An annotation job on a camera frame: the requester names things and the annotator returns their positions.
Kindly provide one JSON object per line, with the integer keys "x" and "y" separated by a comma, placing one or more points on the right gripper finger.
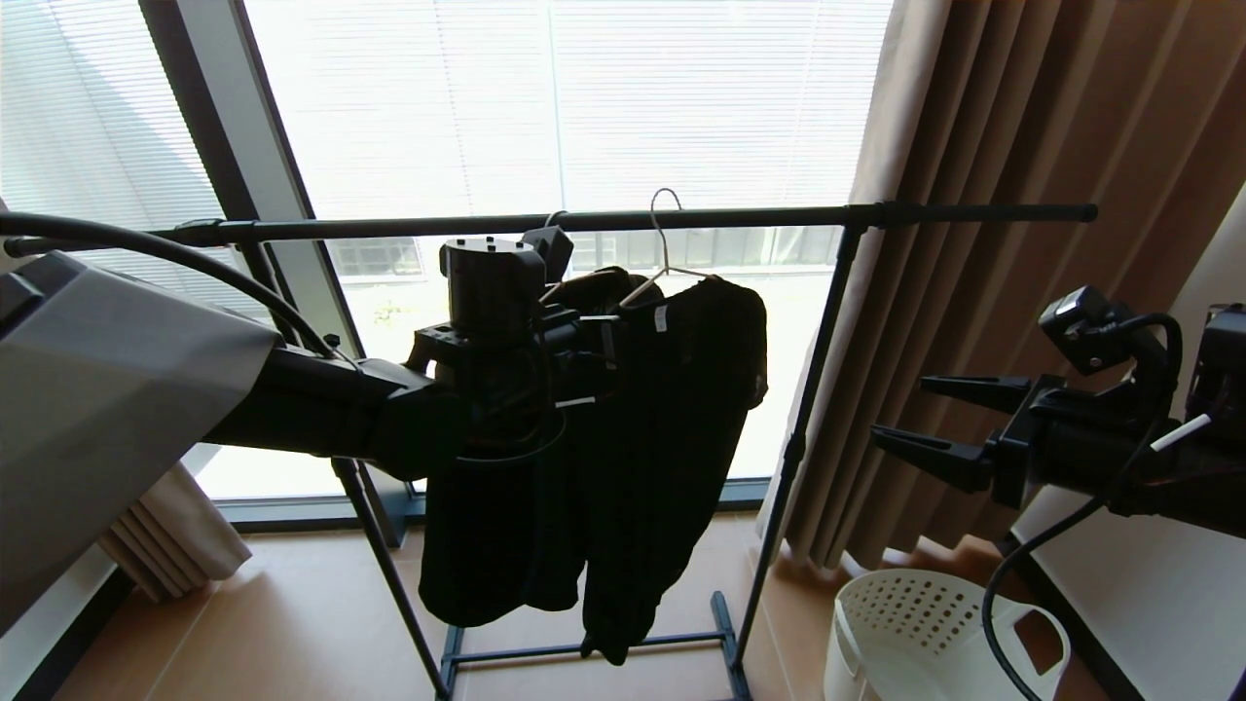
{"x": 983, "y": 391}
{"x": 934, "y": 456}

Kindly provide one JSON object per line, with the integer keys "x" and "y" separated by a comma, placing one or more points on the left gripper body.
{"x": 584, "y": 355}

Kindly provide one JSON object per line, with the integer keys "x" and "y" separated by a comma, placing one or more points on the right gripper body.
{"x": 1071, "y": 448}

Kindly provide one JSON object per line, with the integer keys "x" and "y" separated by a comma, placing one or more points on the black garment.
{"x": 672, "y": 438}
{"x": 487, "y": 545}

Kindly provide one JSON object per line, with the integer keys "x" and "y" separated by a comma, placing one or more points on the pink clothes hanger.
{"x": 660, "y": 234}
{"x": 553, "y": 216}

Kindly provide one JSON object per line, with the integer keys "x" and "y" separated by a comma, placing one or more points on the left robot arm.
{"x": 127, "y": 389}

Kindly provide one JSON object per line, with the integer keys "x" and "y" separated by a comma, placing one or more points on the white laundry basket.
{"x": 925, "y": 633}

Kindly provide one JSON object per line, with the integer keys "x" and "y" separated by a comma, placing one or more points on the black clothes rack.
{"x": 779, "y": 215}

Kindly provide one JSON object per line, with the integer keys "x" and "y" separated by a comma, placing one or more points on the window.
{"x": 438, "y": 97}

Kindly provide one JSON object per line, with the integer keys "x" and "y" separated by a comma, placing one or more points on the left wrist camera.
{"x": 550, "y": 248}

